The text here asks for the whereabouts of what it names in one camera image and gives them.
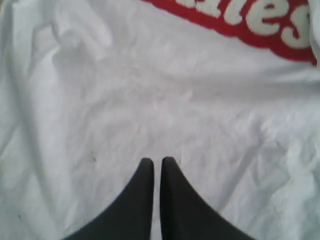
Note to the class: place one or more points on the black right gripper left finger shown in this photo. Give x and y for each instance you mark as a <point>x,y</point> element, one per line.
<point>129,216</point>

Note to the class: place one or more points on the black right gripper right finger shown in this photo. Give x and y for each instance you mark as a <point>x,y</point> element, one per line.
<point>185,215</point>

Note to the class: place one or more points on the white t-shirt red lettering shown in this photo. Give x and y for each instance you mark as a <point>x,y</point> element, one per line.
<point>89,87</point>

